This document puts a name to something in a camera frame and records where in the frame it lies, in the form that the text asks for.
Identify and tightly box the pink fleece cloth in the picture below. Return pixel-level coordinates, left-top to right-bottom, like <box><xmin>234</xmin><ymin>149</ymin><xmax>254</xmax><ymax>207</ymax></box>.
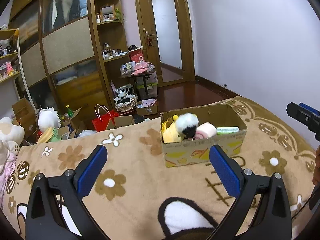
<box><xmin>0</xmin><ymin>152</ymin><xmax>18</xmax><ymax>198</ymax></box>

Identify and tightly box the large cream cat plush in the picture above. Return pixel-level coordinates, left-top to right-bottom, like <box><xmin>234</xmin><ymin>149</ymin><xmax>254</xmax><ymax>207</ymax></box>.
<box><xmin>0</xmin><ymin>117</ymin><xmax>25</xmax><ymax>153</ymax></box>

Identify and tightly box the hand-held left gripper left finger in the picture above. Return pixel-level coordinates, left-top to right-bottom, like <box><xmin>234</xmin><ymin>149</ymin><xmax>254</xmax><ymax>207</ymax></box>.
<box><xmin>25</xmin><ymin>144</ymin><xmax>110</xmax><ymax>240</ymax></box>

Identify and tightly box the wooden door with glass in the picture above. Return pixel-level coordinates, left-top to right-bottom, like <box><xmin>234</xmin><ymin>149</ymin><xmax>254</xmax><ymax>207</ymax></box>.
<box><xmin>132</xmin><ymin>0</ymin><xmax>195</xmax><ymax>88</ymax></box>

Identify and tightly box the red paper bag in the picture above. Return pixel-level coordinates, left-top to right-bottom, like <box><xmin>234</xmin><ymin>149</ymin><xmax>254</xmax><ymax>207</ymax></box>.
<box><xmin>92</xmin><ymin>104</ymin><xmax>120</xmax><ymax>132</ymax></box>

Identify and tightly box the row of small figurines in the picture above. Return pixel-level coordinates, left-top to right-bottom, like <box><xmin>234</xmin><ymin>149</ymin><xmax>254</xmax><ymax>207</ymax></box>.
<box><xmin>0</xmin><ymin>44</ymin><xmax>15</xmax><ymax>55</ymax></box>

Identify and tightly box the plain brown cardboard box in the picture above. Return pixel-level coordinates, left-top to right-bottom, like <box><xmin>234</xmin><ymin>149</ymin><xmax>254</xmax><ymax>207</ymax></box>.
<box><xmin>114</xmin><ymin>115</ymin><xmax>135</xmax><ymax>128</ymax></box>

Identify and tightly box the white fluffy plush toy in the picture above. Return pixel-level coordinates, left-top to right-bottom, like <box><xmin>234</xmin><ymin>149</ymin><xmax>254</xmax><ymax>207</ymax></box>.
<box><xmin>176</xmin><ymin>113</ymin><xmax>199</xmax><ymax>139</ymax></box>

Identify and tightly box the green frog plush toy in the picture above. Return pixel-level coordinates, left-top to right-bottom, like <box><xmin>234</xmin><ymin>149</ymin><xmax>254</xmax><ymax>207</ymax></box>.
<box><xmin>37</xmin><ymin>127</ymin><xmax>60</xmax><ymax>144</ymax></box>

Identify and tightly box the small framed mirror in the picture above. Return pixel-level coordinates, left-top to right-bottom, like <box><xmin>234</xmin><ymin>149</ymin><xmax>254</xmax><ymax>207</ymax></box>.
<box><xmin>100</xmin><ymin>4</ymin><xmax>115</xmax><ymax>22</ymax></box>

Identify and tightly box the tall open cardboard box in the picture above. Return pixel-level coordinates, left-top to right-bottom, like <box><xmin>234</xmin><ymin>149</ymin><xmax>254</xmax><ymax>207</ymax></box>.
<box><xmin>12</xmin><ymin>98</ymin><xmax>38</xmax><ymax>140</ymax></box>

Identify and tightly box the pink roll plush toy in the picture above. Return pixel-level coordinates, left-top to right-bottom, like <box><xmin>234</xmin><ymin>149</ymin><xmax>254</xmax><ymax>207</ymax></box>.
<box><xmin>195</xmin><ymin>122</ymin><xmax>217</xmax><ymax>140</ymax></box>

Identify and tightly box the white round plush toy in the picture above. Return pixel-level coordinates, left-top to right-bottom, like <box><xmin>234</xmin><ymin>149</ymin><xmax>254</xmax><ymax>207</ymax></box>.
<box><xmin>38</xmin><ymin>107</ymin><xmax>61</xmax><ymax>133</ymax></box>

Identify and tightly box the cardboard box with bottles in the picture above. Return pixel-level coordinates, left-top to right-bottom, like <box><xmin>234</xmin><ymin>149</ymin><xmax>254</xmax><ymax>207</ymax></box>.
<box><xmin>60</xmin><ymin>107</ymin><xmax>87</xmax><ymax>138</ymax></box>

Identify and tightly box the green tissue pack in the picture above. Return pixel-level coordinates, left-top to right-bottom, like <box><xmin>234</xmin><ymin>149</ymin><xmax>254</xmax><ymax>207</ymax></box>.
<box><xmin>216</xmin><ymin>127</ymin><xmax>240</xmax><ymax>134</ymax></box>

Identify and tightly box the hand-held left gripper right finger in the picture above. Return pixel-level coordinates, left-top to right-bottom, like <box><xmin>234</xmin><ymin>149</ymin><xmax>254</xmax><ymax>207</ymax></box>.
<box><xmin>209</xmin><ymin>144</ymin><xmax>292</xmax><ymax>240</ymax></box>

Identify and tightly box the black cable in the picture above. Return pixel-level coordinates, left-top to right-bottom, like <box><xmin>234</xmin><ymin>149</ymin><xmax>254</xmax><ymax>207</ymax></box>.
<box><xmin>292</xmin><ymin>195</ymin><xmax>313</xmax><ymax>221</ymax></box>

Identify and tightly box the zebra striped plush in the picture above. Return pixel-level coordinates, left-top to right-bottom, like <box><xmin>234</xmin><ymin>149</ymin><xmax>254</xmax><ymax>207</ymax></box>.
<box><xmin>116</xmin><ymin>86</ymin><xmax>134</xmax><ymax>99</ymax></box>

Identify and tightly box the yellow dog plush toy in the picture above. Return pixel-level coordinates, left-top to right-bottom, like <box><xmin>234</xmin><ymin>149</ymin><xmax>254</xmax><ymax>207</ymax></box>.
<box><xmin>162</xmin><ymin>115</ymin><xmax>185</xmax><ymax>143</ymax></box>

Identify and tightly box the red gift box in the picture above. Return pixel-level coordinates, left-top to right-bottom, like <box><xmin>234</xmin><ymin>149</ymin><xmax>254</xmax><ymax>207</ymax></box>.
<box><xmin>129</xmin><ymin>49</ymin><xmax>145</xmax><ymax>63</ymax></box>

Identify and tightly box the wicker basket with lace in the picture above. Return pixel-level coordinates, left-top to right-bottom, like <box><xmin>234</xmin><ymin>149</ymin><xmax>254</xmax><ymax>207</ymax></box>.
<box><xmin>114</xmin><ymin>96</ymin><xmax>138</xmax><ymax>113</ymax></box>

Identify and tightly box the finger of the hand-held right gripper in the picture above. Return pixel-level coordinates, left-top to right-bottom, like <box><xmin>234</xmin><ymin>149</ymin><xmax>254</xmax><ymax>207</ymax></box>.
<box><xmin>287</xmin><ymin>102</ymin><xmax>320</xmax><ymax>140</ymax></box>

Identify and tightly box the brown floral blanket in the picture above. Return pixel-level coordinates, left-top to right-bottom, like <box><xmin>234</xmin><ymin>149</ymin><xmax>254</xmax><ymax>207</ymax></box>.
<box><xmin>0</xmin><ymin>96</ymin><xmax>318</xmax><ymax>240</ymax></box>

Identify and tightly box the small folding table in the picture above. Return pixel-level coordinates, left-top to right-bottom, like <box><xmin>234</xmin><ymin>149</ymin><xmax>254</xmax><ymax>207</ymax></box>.
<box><xmin>119</xmin><ymin>70</ymin><xmax>155</xmax><ymax>100</ymax></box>

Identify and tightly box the white display shelf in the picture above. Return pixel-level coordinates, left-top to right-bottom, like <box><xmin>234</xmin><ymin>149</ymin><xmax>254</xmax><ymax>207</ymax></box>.
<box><xmin>0</xmin><ymin>29</ymin><xmax>33</xmax><ymax>100</ymax></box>

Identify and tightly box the wooden corner shelf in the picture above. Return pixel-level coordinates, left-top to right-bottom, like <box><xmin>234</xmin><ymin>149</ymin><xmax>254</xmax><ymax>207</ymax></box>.
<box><xmin>90</xmin><ymin>0</ymin><xmax>133</xmax><ymax>100</ymax></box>

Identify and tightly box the small open cardboard box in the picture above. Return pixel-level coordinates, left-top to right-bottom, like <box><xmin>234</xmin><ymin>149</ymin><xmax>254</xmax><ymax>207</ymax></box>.
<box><xmin>136</xmin><ymin>99</ymin><xmax>158</xmax><ymax>115</ymax></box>

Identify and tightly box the printed cardboard box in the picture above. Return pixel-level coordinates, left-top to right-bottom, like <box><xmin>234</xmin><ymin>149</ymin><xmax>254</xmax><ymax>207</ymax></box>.
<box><xmin>160</xmin><ymin>104</ymin><xmax>248</xmax><ymax>168</ymax></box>

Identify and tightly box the wooden wardrobe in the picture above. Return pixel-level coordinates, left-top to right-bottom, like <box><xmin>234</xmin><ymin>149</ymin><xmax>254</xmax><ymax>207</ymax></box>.
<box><xmin>9</xmin><ymin>0</ymin><xmax>110</xmax><ymax>130</ymax></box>

